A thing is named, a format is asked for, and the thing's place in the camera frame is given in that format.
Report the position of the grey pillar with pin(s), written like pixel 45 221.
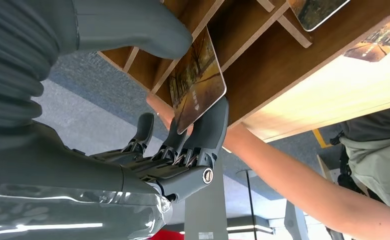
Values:
pixel 204 212

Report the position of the black office chair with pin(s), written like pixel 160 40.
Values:
pixel 345 169

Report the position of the green forest picture card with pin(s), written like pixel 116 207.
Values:
pixel 314 13

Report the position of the red object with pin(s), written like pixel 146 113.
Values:
pixel 168 236

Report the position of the black pole stand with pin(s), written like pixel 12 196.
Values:
pixel 249 195

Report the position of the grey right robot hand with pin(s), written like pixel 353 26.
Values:
pixel 55 185

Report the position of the wooden compartment organizer box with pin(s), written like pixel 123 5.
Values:
pixel 264 66

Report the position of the person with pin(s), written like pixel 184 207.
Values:
pixel 374 172

